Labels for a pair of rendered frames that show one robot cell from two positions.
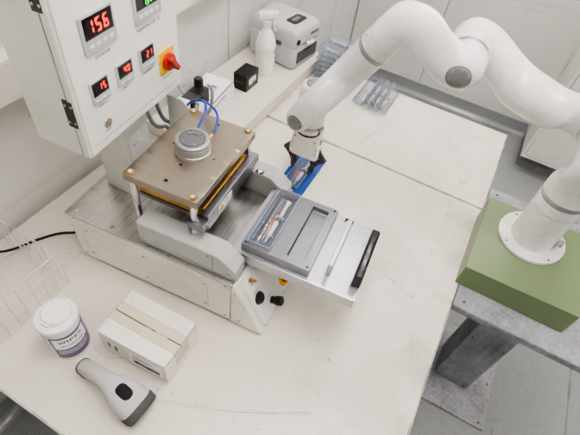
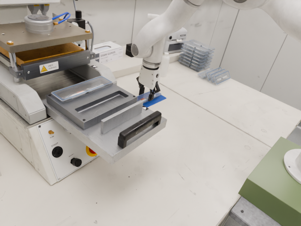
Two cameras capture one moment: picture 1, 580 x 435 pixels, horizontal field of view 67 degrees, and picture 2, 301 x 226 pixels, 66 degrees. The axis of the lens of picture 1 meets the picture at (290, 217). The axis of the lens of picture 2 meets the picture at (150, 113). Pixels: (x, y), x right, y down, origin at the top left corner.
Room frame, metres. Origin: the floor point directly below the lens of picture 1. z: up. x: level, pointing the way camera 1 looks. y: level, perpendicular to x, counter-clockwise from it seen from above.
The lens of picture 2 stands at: (0.17, -0.34, 1.36)
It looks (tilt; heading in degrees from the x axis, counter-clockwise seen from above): 34 degrees down; 17
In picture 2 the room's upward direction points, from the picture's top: 10 degrees clockwise
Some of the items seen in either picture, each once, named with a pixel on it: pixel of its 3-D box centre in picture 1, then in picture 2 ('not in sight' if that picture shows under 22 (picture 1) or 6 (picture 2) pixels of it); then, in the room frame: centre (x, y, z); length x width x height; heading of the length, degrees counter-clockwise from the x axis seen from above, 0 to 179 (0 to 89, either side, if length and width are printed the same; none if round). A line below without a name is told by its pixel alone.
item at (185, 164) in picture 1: (186, 149); (41, 34); (0.76, 0.27, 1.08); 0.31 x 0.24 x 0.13; 164
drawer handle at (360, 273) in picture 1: (366, 257); (141, 127); (0.61, -0.19, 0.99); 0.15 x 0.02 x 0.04; 164
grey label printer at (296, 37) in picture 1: (285, 34); (166, 36); (1.81, 0.15, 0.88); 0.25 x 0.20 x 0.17; 63
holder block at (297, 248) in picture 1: (292, 229); (93, 99); (0.66, -0.01, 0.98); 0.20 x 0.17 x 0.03; 164
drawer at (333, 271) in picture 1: (309, 239); (104, 110); (0.65, -0.05, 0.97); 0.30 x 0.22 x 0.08; 74
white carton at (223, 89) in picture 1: (205, 100); (102, 53); (1.31, 0.37, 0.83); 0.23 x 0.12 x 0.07; 167
